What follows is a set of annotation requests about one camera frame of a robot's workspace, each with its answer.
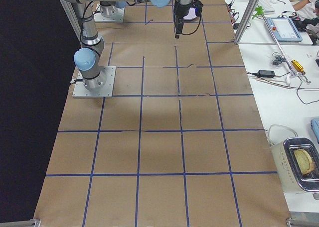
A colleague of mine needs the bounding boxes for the blue teach pendant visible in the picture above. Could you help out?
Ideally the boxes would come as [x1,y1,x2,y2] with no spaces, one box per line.
[266,17,303,42]

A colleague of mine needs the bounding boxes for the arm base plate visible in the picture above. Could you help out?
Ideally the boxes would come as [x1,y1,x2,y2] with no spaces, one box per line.
[94,4,125,23]
[72,66,116,98]

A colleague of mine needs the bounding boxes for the white toaster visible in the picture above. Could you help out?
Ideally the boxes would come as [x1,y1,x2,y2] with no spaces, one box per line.
[270,137,319,200]

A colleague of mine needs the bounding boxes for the green plastic clamp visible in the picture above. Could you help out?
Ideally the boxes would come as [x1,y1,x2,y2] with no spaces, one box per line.
[252,6,264,19]

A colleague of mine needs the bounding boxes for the long metal rod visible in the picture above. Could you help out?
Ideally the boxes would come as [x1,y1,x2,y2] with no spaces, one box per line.
[261,13,297,77]

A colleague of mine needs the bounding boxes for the lavender plate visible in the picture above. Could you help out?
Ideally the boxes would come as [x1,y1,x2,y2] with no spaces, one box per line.
[183,8,197,21]

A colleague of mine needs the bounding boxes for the yellow tool on table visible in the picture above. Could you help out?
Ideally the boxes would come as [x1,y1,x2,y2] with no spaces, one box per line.
[291,60,305,75]

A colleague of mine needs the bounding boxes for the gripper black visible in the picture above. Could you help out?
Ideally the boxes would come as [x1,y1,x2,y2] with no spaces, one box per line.
[173,2,191,39]

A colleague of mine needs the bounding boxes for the bread slice in toaster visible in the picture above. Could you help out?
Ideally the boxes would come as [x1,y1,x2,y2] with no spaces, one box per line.
[294,149,315,175]

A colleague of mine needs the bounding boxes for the aluminium frame post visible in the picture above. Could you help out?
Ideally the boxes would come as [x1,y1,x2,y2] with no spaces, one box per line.
[234,0,259,44]

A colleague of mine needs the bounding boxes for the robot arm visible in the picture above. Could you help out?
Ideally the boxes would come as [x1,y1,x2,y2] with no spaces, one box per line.
[64,0,170,91]
[100,1,127,18]

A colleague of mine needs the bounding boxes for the black power adapter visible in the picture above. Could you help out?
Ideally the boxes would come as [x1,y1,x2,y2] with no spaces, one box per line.
[257,70,276,78]

